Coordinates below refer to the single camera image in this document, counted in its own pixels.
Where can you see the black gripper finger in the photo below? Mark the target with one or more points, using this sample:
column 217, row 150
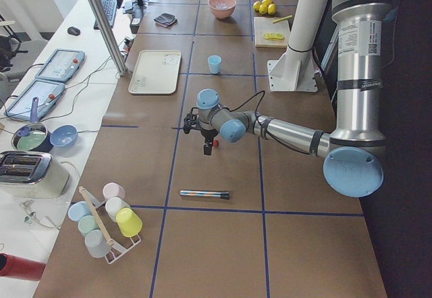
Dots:
column 207, row 149

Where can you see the grey folded cloth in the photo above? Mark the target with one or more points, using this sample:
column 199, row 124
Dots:
column 165, row 20

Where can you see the yellow green knife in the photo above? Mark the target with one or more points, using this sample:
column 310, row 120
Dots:
column 277, row 20

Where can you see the white cup on rack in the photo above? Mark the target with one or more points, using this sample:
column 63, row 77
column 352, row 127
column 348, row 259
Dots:
column 114, row 205

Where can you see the grey cup on rack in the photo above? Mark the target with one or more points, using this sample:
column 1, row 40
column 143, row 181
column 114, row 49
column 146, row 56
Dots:
column 96, row 244

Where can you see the wooden cutting board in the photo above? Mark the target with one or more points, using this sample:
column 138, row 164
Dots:
column 263, row 25

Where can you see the black computer mouse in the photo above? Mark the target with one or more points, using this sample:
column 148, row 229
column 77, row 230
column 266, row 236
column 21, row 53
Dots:
column 73, row 31

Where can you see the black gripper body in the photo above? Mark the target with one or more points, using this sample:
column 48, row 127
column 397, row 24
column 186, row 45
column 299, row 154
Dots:
column 206, row 134

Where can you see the blue saucepan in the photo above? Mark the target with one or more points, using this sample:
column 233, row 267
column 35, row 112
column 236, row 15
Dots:
column 34, row 136

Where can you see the teach pendant upper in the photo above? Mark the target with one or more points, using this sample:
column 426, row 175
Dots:
column 61, row 66

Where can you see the teach pendant lower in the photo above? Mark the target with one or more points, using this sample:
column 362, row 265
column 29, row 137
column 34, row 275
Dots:
column 48, row 92

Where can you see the red bottle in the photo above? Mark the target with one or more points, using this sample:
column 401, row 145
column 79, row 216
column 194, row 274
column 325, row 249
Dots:
column 21, row 268

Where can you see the steel muddler black tip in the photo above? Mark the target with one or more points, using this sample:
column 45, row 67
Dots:
column 206, row 194

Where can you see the pink bowl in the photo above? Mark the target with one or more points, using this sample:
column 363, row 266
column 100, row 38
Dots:
column 225, row 13

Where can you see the blue cup on rack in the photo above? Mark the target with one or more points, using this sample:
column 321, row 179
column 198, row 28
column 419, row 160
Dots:
column 78, row 210

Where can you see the green cup on rack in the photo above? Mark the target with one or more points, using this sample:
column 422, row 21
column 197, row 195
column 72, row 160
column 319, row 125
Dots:
column 87, row 224

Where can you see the lemon slice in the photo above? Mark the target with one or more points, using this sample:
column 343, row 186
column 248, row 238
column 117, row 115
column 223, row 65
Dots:
column 273, row 36

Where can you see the yellow cup on rack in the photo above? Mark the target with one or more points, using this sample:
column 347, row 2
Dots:
column 129, row 222

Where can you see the white toaster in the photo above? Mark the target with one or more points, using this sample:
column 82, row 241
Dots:
column 34, row 175

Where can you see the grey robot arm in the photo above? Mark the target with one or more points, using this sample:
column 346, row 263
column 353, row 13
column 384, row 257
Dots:
column 351, row 152

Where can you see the aluminium frame post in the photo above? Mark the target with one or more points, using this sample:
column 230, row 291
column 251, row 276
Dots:
column 108, row 36

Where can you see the pink cup on rack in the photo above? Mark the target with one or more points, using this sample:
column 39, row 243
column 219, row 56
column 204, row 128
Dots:
column 113, row 189

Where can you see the blue bowl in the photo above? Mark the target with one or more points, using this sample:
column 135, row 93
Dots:
column 64, row 136

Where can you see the light blue cup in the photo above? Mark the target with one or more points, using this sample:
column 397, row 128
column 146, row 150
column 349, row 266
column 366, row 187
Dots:
column 214, row 63

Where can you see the black keyboard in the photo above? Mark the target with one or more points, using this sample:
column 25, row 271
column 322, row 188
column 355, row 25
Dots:
column 110, row 10

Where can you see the pile of clear ice cubes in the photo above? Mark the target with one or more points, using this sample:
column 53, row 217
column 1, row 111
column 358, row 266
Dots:
column 222, row 5

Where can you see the teach pendant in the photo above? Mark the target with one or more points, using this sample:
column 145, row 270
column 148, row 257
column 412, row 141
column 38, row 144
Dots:
column 48, row 92
column 61, row 66

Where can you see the cream bear tray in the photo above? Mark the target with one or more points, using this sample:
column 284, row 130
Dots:
column 156, row 72

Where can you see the white wire cup rack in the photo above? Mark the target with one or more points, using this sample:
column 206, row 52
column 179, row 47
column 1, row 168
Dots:
column 120, row 245

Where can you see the yellow lemon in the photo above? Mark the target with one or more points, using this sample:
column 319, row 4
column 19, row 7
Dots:
column 256, row 5
column 271, row 9
column 266, row 2
column 263, row 9

